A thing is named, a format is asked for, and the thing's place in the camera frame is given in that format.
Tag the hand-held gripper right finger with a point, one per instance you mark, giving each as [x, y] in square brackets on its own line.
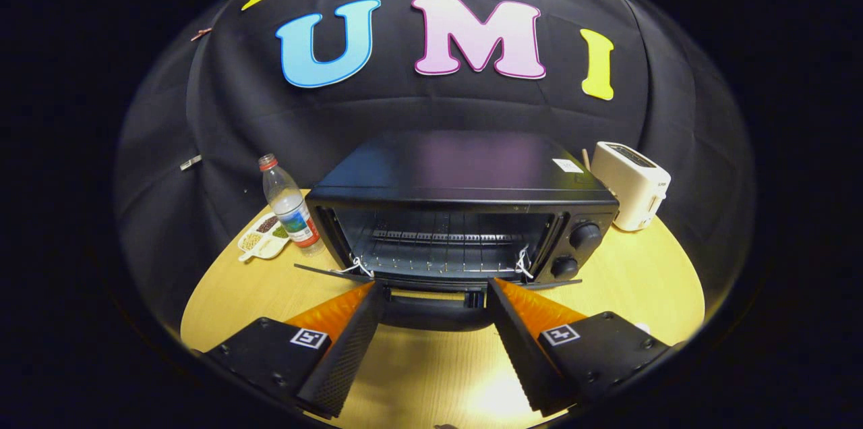
[522, 351]

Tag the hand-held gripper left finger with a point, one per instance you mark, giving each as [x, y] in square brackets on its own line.
[350, 345]

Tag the black toaster oven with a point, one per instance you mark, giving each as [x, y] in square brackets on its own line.
[458, 166]

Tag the white pop-up toaster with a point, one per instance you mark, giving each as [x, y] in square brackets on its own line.
[630, 183]

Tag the white divided snack dish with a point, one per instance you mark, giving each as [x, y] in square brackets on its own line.
[259, 243]

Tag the clear plastic water bottle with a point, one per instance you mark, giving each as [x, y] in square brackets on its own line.
[290, 206]

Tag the wooden stick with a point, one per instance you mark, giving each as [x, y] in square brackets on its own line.
[586, 159]

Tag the silver clothes peg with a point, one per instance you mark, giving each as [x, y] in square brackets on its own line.
[190, 162]

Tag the black backdrop cloth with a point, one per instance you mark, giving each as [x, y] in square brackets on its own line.
[431, 105]

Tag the reddish clothes peg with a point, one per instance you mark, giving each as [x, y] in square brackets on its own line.
[201, 34]

